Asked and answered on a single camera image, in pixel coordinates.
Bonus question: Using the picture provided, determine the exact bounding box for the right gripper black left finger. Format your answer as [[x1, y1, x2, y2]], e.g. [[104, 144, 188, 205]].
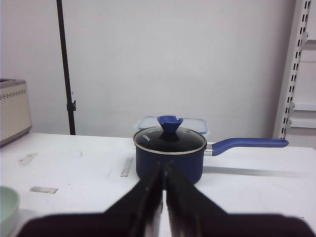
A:
[[18, 162, 162, 237]]

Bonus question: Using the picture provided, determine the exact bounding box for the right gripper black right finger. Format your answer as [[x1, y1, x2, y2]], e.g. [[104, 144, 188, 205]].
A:
[[165, 162, 315, 237]]

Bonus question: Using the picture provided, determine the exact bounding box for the green bowl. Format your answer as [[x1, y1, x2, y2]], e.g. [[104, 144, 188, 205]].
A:
[[0, 186, 20, 225]]

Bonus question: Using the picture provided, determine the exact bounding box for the dark blue saucepan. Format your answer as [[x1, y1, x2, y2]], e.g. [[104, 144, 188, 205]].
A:
[[135, 138, 289, 184]]

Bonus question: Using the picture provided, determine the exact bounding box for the glass pot lid blue knob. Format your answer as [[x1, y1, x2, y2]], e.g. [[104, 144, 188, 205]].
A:
[[133, 115, 207, 155]]

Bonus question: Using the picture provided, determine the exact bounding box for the clear plastic food container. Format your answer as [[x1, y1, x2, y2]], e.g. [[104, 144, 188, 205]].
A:
[[134, 116, 209, 136]]

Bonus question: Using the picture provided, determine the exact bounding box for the black tripod pole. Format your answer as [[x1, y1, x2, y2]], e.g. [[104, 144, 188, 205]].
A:
[[56, 0, 76, 135]]

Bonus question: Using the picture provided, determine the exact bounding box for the cream and chrome toaster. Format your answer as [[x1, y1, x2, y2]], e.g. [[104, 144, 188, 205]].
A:
[[0, 79, 32, 147]]

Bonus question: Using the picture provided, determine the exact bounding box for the white slotted shelf upright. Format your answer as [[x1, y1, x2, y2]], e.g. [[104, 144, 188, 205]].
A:
[[273, 0, 316, 148]]

